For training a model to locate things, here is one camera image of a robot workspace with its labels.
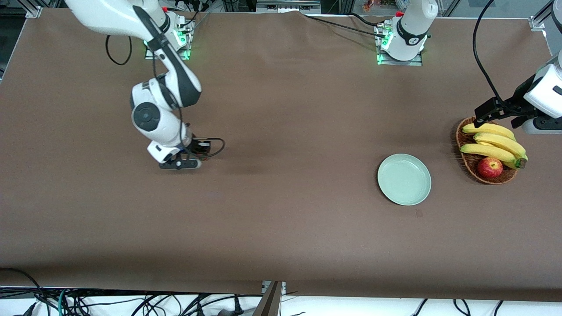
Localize table cover sheet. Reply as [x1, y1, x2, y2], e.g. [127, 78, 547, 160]
[0, 8, 562, 303]

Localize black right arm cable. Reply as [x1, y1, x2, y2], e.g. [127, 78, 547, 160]
[105, 35, 225, 158]

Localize yellow banana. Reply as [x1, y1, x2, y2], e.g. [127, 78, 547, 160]
[462, 123, 517, 142]
[473, 132, 528, 160]
[459, 143, 526, 170]

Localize colourful background objects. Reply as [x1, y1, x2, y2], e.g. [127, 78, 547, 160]
[362, 0, 399, 12]

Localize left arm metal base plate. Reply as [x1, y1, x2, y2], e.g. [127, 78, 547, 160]
[375, 22, 424, 66]

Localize brown wicker basket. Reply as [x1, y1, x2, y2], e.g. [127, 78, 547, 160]
[455, 116, 519, 185]

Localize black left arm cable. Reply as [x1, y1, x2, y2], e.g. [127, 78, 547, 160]
[472, 0, 514, 110]

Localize red apple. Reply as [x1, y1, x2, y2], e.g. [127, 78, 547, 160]
[477, 157, 504, 179]

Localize grey equipment box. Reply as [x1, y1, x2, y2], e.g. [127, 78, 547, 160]
[257, 0, 321, 14]

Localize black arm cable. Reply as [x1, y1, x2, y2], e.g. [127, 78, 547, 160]
[472, 0, 514, 110]
[105, 35, 225, 158]

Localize black table cable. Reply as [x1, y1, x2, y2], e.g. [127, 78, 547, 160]
[349, 12, 393, 28]
[303, 13, 389, 39]

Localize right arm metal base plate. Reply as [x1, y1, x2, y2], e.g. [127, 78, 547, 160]
[144, 18, 194, 61]

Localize pale green round plate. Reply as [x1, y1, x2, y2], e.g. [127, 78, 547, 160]
[377, 153, 432, 206]

